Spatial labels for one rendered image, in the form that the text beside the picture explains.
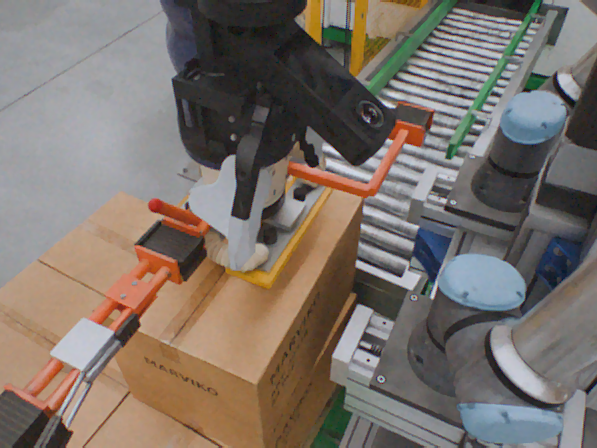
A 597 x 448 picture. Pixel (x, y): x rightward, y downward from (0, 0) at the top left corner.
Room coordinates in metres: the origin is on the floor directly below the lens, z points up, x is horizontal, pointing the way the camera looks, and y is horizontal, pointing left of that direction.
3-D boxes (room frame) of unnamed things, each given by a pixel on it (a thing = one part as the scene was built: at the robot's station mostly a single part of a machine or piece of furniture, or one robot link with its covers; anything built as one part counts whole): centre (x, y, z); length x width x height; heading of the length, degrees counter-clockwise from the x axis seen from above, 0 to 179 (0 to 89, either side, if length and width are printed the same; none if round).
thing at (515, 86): (1.99, -0.92, 0.50); 2.31 x 0.05 x 0.19; 150
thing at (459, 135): (2.33, -1.05, 0.60); 1.60 x 0.10 x 0.09; 150
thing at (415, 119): (0.98, -0.26, 1.18); 0.09 x 0.08 x 0.05; 64
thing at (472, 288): (0.47, -0.28, 1.20); 0.13 x 0.12 x 0.14; 0
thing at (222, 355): (0.83, 0.12, 0.74); 0.60 x 0.40 x 0.40; 154
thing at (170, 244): (0.60, 0.21, 1.18); 0.10 x 0.08 x 0.06; 64
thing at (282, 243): (0.78, 0.02, 1.08); 0.34 x 0.10 x 0.05; 154
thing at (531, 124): (0.92, -0.50, 1.20); 0.13 x 0.12 x 0.14; 135
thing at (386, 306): (1.13, -0.06, 0.48); 0.70 x 0.03 x 0.15; 60
